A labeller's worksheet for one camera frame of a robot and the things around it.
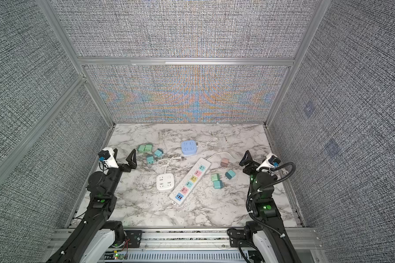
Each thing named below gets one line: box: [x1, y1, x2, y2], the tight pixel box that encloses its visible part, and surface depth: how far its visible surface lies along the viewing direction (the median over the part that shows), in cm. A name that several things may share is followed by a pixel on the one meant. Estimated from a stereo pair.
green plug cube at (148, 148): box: [144, 144, 153, 153], surface depth 106 cm
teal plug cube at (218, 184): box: [213, 180, 223, 190], surface depth 91 cm
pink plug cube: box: [220, 157, 230, 168], surface depth 100 cm
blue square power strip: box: [181, 139, 198, 156], surface depth 105 cm
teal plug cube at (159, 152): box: [153, 147, 164, 158], surface depth 105 cm
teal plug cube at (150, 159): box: [146, 155, 155, 165], surface depth 102 cm
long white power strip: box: [168, 157, 212, 207], surface depth 90 cm
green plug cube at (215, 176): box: [211, 173, 220, 181], surface depth 93 cm
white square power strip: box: [156, 173, 175, 193], surface depth 90 cm
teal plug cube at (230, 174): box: [224, 169, 237, 180], surface depth 95 cm
